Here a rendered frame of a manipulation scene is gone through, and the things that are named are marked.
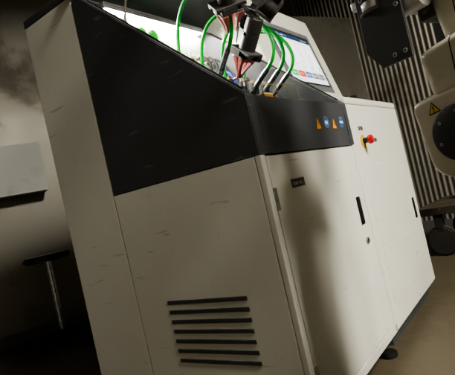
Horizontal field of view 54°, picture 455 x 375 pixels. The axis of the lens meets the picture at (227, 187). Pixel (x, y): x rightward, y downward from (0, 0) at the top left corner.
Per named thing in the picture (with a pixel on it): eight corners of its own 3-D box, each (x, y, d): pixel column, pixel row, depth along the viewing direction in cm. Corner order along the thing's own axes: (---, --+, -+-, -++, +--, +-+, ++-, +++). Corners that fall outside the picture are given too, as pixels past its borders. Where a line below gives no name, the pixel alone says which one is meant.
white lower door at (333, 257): (327, 417, 114) (267, 155, 116) (319, 416, 116) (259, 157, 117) (396, 324, 167) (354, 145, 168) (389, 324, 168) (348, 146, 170)
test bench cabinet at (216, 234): (330, 463, 112) (259, 155, 114) (166, 433, 146) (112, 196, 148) (403, 348, 169) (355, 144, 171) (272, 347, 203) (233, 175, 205)
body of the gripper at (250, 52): (242, 49, 157) (248, 27, 153) (262, 60, 151) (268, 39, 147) (228, 49, 152) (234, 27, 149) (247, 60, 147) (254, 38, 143)
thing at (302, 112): (268, 153, 117) (253, 94, 118) (253, 158, 120) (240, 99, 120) (351, 144, 168) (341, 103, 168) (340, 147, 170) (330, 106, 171)
